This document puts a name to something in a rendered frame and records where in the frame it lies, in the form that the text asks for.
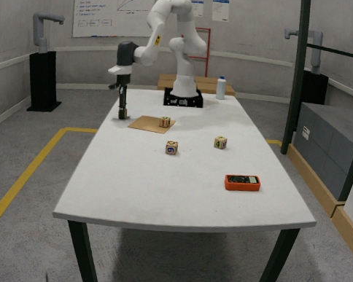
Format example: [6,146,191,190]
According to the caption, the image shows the white bottle with blue cap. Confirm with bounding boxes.
[216,77,226,100]

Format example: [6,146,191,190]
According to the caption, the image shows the tan square mat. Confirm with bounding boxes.
[128,115,176,134]

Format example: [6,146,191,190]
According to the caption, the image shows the wooden letter block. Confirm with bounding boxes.
[214,136,228,149]
[166,141,178,155]
[159,117,171,128]

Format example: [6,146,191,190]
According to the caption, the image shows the orange digital multimeter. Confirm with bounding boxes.
[225,175,260,191]

